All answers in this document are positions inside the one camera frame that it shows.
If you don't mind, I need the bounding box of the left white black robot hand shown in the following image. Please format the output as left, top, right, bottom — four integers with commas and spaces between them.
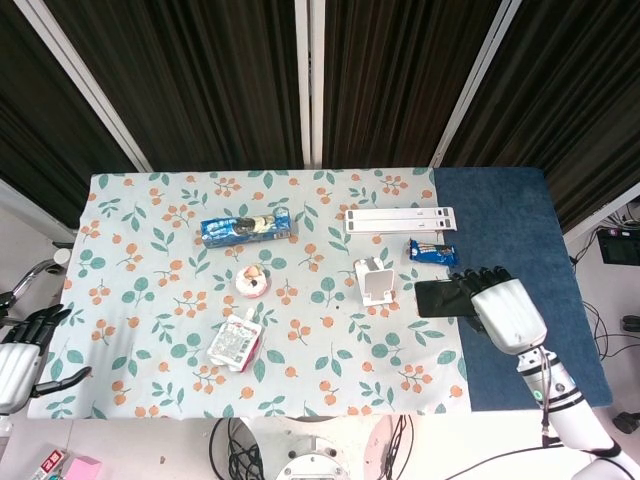
0, 305, 94, 414

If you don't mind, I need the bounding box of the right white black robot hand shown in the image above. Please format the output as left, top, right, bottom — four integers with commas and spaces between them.
447, 266, 549, 355

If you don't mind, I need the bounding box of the black smartphone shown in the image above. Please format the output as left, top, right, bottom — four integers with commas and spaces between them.
414, 278, 476, 319

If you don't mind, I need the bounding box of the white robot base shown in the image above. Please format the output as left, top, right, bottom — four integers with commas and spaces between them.
274, 434, 361, 480

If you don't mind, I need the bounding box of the white phone stand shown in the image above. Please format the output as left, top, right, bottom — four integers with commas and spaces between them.
353, 256, 397, 307

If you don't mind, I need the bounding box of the white folded bar stand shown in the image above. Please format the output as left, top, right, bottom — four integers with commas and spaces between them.
344, 206, 457, 235

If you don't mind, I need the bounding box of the red white label box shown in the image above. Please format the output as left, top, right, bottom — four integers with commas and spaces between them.
32, 449, 66, 480

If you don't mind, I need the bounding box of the blue snack packet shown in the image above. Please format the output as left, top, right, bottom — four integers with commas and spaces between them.
407, 238, 457, 267

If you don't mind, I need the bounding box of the blue felt table mat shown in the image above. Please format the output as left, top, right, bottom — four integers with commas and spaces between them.
432, 167, 614, 412

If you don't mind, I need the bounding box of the pink box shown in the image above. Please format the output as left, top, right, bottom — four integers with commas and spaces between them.
64, 455, 104, 480

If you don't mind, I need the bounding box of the black electronic device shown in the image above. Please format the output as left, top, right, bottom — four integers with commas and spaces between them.
597, 227, 640, 266

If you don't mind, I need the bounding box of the floral fruit print tablecloth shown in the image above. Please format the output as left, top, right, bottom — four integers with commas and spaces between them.
27, 168, 474, 420

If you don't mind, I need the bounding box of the white pink drink pouch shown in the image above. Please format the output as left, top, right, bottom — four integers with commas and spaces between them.
207, 308, 262, 374

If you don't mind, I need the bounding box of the pink toy cake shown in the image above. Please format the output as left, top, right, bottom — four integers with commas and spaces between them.
235, 264, 272, 300

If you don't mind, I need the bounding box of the blue cookie box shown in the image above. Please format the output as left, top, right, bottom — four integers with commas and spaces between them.
199, 208, 294, 250

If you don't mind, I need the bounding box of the dark pleated curtain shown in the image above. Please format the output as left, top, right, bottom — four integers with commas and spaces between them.
0, 0, 640, 236

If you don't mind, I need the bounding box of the white frame pole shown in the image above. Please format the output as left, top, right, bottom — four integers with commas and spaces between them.
294, 0, 324, 169
432, 0, 526, 169
12, 0, 154, 171

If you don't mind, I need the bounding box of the black cable bundle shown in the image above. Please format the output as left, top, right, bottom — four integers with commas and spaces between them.
209, 417, 266, 480

